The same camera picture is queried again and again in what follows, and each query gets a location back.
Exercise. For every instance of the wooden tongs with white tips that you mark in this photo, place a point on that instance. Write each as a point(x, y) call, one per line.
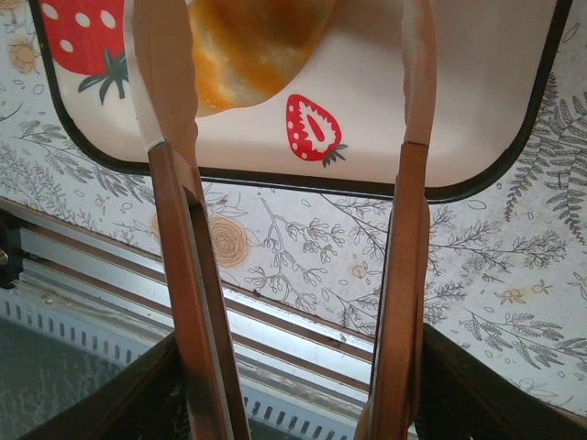
point(179, 229)

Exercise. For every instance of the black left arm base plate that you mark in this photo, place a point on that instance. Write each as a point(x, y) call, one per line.
point(9, 256)

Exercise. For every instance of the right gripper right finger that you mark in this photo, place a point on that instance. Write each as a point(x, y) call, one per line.
point(481, 403)

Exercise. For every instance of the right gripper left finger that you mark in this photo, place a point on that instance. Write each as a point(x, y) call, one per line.
point(114, 403)

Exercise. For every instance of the fake striped long loaf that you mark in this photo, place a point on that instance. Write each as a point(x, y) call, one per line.
point(257, 46)

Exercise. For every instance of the white strawberry print tray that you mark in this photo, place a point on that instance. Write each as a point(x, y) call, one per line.
point(367, 69)

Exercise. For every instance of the grey metal sheet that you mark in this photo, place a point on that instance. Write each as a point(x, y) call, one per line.
point(46, 394)

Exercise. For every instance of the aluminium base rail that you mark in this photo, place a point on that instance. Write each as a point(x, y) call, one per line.
point(69, 279)

